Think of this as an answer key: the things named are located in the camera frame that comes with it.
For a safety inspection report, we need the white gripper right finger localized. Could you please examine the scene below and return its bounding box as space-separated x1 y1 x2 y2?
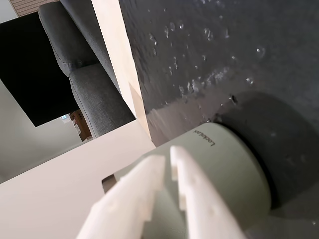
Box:
169 145 247 239

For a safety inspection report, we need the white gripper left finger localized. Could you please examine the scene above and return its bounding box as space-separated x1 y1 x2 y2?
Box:
76 154 166 239

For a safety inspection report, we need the pale green steel cup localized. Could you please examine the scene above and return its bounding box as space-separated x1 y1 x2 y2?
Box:
101 121 272 239

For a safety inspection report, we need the cardboard box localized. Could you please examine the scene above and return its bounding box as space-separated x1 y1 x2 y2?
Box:
69 109 93 142

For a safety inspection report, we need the grey fabric sofa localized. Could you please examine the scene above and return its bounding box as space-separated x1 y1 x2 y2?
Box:
38 0 137 138

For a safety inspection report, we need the black table mat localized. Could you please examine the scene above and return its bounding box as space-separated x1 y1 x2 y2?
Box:
118 0 319 239

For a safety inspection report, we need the black flat panel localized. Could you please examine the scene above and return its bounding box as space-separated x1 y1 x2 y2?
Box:
0 11 81 128

